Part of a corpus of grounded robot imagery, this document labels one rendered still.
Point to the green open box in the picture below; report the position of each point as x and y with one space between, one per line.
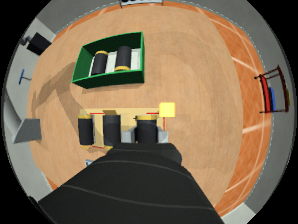
134 40

